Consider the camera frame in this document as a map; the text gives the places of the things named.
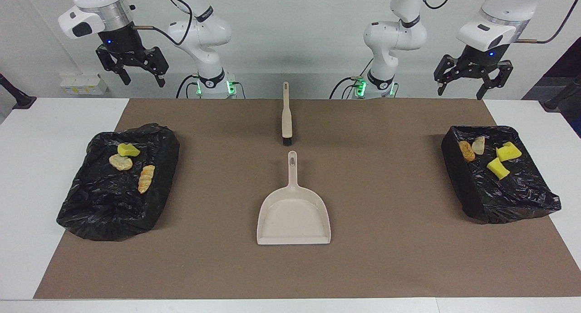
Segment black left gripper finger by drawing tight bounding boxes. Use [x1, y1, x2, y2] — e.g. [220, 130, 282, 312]
[434, 54, 468, 96]
[477, 60, 514, 100]

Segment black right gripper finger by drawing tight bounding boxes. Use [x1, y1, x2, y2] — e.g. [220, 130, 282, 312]
[134, 46, 170, 88]
[95, 44, 132, 86]

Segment brown bread roll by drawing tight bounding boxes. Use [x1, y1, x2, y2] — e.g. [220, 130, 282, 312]
[458, 141, 476, 162]

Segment beige hand brush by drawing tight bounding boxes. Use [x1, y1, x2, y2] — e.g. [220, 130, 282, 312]
[281, 81, 293, 147]

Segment beige plastic dustpan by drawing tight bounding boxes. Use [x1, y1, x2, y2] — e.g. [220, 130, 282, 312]
[256, 151, 332, 246]

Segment black bag lined bin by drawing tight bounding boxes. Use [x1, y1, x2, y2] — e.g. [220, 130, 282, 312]
[441, 125, 562, 225]
[56, 123, 180, 241]

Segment black clamp stand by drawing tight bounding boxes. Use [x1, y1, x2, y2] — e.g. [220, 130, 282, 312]
[0, 73, 37, 110]
[544, 75, 581, 111]

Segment brown table mat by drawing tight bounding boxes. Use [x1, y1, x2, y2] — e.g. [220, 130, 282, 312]
[33, 98, 581, 300]

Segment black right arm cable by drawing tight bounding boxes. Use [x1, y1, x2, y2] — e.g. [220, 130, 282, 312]
[132, 0, 214, 99]

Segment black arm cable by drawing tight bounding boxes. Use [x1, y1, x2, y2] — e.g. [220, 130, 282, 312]
[132, 0, 214, 99]
[329, 0, 581, 99]

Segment white wall socket box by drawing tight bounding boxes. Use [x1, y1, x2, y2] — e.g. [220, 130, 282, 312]
[60, 73, 109, 96]

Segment white wall cable conduit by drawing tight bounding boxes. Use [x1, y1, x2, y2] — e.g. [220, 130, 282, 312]
[18, 0, 84, 76]

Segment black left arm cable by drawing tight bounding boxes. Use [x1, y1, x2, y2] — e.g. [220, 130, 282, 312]
[329, 0, 581, 99]

